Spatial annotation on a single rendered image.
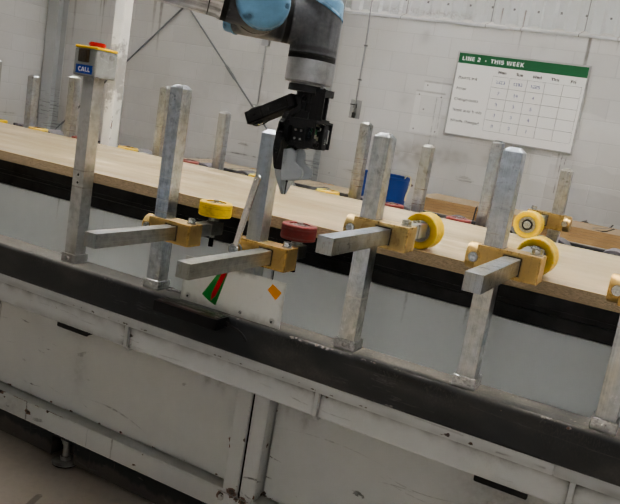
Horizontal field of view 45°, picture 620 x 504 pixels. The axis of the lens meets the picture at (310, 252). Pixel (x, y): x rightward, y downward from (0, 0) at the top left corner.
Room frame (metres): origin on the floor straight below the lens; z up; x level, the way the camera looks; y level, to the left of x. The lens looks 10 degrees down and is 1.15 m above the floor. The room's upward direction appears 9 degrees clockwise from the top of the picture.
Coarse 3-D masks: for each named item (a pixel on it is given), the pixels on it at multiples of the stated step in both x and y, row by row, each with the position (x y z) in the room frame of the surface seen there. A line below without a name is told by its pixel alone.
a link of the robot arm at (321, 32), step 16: (304, 0) 1.41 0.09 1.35; (320, 0) 1.40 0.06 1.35; (336, 0) 1.42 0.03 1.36; (304, 16) 1.40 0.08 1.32; (320, 16) 1.41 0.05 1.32; (336, 16) 1.42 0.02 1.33; (304, 32) 1.41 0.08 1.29; (320, 32) 1.41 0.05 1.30; (336, 32) 1.43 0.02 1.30; (304, 48) 1.41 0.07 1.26; (320, 48) 1.41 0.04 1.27; (336, 48) 1.44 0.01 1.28
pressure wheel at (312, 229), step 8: (288, 224) 1.62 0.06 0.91; (296, 224) 1.65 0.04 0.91; (304, 224) 1.67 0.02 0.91; (288, 232) 1.62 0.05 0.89; (296, 232) 1.61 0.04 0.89; (304, 232) 1.61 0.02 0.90; (312, 232) 1.63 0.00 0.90; (296, 240) 1.61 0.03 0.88; (304, 240) 1.62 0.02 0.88; (312, 240) 1.63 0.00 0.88
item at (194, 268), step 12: (240, 252) 1.45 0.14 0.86; (252, 252) 1.47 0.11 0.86; (264, 252) 1.50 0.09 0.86; (300, 252) 1.64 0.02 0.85; (180, 264) 1.28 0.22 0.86; (192, 264) 1.28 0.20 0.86; (204, 264) 1.31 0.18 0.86; (216, 264) 1.35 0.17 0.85; (228, 264) 1.38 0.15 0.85; (240, 264) 1.42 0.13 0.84; (252, 264) 1.46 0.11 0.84; (264, 264) 1.50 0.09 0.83; (180, 276) 1.28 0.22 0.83; (192, 276) 1.28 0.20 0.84; (204, 276) 1.32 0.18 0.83
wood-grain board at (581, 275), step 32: (0, 128) 2.91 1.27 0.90; (32, 160) 2.12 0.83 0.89; (64, 160) 2.19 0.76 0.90; (96, 160) 2.33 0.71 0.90; (128, 160) 2.50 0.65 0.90; (160, 160) 2.69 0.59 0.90; (192, 192) 1.94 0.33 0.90; (224, 192) 2.06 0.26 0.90; (288, 192) 2.33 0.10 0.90; (320, 192) 2.50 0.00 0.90; (320, 224) 1.75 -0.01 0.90; (448, 224) 2.18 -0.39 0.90; (416, 256) 1.60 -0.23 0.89; (448, 256) 1.58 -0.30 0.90; (576, 256) 1.94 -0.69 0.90; (608, 256) 2.06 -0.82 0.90; (544, 288) 1.48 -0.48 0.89; (576, 288) 1.45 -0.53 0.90
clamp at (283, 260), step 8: (240, 240) 1.57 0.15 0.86; (248, 240) 1.55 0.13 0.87; (248, 248) 1.55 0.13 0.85; (264, 248) 1.53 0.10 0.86; (272, 248) 1.52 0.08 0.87; (280, 248) 1.52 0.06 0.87; (288, 248) 1.53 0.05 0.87; (296, 248) 1.55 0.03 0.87; (272, 256) 1.52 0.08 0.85; (280, 256) 1.52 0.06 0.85; (288, 256) 1.52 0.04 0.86; (296, 256) 1.55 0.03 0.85; (272, 264) 1.52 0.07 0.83; (280, 264) 1.51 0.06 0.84; (288, 264) 1.52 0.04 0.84
